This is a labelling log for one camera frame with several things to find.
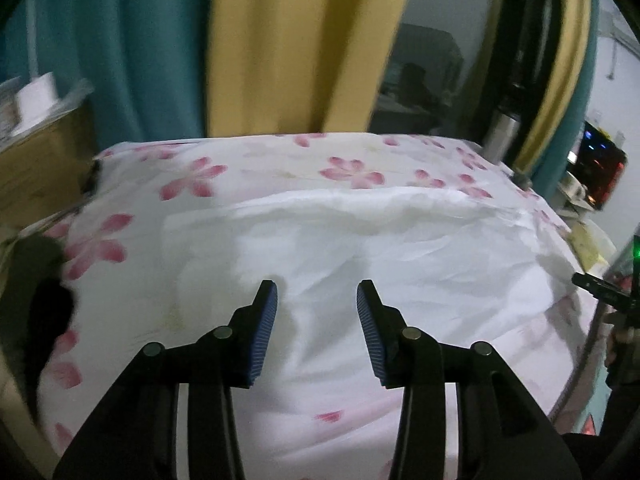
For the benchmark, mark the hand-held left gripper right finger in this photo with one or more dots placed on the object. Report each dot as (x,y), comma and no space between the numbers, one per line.
(372,335)

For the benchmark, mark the glass window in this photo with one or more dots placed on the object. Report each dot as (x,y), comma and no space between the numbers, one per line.
(430,50)

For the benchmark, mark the black device with lights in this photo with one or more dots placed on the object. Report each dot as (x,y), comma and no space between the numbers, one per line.
(600,165)

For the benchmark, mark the narrow teal curtain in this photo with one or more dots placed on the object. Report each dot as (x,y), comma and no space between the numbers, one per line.
(575,125)

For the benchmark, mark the floral bed sheet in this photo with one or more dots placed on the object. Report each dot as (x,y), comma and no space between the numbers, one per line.
(150,240)

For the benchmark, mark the wide teal curtain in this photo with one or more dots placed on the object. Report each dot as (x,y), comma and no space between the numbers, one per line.
(125,50)

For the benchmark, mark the person's right hand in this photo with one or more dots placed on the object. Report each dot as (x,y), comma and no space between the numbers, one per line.
(617,352)

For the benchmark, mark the wide yellow curtain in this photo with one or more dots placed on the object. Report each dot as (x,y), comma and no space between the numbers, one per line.
(300,45)

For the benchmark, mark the wooden bedside cabinet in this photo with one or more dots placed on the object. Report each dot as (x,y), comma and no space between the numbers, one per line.
(40,170)

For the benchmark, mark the white jacket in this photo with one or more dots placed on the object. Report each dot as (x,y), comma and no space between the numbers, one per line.
(380,255)

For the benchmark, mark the yellow paper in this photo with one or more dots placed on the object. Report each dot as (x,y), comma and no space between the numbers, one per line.
(590,242)

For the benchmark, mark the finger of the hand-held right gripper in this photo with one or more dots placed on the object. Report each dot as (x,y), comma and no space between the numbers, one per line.
(600,287)

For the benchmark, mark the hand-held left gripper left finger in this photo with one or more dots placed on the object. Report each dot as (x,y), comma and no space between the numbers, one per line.
(261,335)

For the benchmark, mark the dark cloth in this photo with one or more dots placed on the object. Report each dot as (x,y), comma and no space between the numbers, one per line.
(35,310)

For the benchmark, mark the narrow yellow curtain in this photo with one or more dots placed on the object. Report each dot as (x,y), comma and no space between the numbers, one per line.
(562,70)

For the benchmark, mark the steel thermos bottle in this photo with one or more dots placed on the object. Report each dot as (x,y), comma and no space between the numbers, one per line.
(502,135)

